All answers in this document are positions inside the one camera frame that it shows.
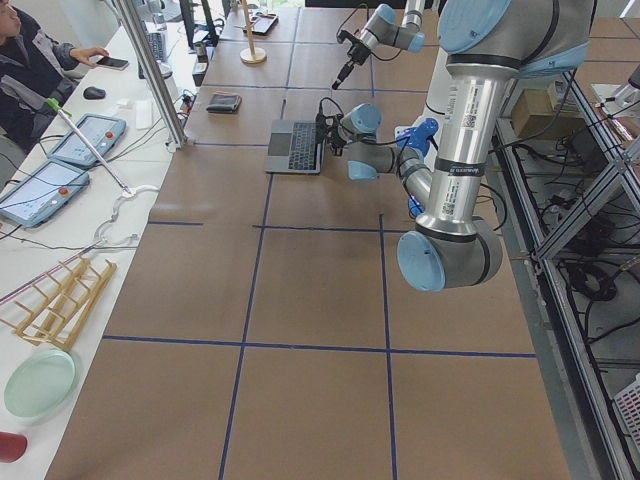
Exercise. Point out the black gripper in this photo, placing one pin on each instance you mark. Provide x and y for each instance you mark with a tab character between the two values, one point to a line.
336	140
355	56

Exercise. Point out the grey laptop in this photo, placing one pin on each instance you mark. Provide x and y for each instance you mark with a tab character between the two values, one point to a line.
295	147

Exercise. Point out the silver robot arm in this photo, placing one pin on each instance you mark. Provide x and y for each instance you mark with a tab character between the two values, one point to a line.
381	29
487	44

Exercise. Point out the wooden mug tree stand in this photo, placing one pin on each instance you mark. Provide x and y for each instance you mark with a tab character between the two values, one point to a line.
252	55

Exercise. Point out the folded grey pink cloth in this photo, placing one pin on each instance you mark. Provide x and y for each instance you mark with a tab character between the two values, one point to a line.
224	103

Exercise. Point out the orange black electronics board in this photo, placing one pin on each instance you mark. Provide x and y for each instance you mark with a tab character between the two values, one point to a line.
187	101

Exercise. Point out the cardboard box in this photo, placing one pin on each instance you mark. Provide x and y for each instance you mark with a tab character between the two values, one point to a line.
533	112

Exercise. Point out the black keyboard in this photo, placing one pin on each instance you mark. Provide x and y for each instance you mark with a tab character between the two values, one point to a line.
156	42

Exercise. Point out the black smartphone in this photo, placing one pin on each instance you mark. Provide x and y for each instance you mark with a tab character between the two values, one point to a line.
112	63

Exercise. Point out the black computer mouse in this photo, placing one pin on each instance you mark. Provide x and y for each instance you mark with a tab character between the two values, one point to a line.
94	93

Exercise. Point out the metal grabber stick green tip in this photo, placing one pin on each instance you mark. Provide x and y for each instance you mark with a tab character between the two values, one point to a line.
128	192

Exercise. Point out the seated person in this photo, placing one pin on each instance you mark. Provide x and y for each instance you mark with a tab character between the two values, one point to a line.
33	67

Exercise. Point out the lower teach pendant tablet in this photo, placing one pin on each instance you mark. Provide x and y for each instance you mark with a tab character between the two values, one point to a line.
43	193

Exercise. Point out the wooden dish rack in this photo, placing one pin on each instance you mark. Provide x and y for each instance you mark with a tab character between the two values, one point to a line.
54	308

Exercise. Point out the pale green plate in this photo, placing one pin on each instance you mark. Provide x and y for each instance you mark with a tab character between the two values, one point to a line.
40	384

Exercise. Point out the white plastic basket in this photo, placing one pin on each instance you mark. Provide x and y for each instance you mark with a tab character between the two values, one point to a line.
626	403

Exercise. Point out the red cylinder cup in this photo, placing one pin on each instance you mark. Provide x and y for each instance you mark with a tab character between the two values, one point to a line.
12	446

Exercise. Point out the aluminium frame post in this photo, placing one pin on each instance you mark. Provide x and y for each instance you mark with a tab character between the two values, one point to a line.
158	77

